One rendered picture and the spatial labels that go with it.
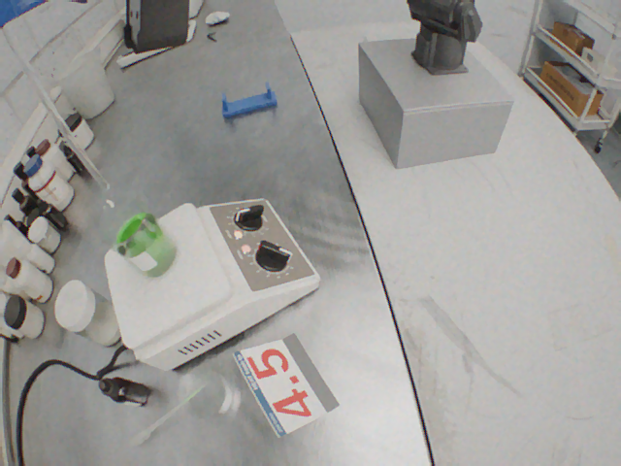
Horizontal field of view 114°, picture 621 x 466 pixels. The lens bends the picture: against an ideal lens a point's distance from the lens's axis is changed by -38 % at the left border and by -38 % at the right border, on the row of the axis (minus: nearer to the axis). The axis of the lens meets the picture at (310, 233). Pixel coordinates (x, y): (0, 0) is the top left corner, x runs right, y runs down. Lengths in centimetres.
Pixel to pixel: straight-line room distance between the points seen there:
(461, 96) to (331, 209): 22
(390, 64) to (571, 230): 35
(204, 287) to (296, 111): 36
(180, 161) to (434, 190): 39
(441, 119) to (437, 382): 30
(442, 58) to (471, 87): 5
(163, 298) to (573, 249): 50
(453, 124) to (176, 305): 38
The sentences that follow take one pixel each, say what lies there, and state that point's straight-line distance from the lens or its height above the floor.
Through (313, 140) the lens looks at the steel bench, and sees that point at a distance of 50.
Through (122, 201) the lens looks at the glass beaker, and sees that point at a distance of 30.
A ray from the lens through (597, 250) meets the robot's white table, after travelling 53.
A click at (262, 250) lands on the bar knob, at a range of 31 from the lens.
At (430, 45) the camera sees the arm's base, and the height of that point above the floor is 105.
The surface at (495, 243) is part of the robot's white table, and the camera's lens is 42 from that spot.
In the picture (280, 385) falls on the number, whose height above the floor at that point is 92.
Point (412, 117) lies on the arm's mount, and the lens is 40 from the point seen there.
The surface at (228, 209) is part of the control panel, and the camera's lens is 36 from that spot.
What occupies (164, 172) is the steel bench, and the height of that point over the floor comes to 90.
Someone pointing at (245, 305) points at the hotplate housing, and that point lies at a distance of 29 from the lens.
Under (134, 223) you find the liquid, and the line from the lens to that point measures 30.
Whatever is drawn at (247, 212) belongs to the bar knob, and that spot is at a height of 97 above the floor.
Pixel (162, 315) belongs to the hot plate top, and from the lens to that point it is 30.
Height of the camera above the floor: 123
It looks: 57 degrees down
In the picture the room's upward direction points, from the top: 11 degrees counter-clockwise
